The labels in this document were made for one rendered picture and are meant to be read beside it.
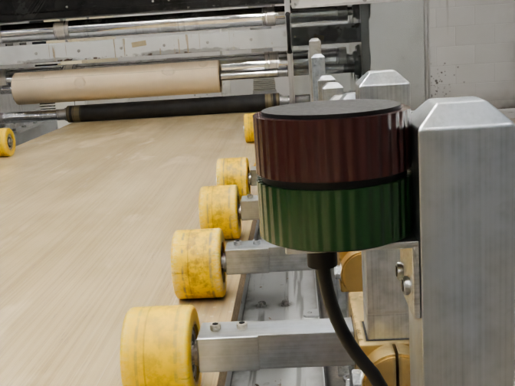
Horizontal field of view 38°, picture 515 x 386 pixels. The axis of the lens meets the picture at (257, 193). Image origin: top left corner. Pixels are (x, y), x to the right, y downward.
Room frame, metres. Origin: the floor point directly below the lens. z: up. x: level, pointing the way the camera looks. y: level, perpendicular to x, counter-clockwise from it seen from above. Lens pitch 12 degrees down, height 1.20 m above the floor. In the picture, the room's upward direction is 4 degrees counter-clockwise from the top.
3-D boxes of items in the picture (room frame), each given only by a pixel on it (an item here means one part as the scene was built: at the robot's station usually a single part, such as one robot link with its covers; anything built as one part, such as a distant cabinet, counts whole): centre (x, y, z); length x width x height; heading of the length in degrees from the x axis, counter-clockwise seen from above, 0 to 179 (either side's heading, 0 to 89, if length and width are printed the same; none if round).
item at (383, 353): (0.56, -0.09, 0.95); 0.14 x 0.06 x 0.05; 176
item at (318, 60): (2.03, -0.18, 0.89); 0.04 x 0.04 x 0.48; 86
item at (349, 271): (0.81, -0.11, 0.95); 0.14 x 0.06 x 0.05; 176
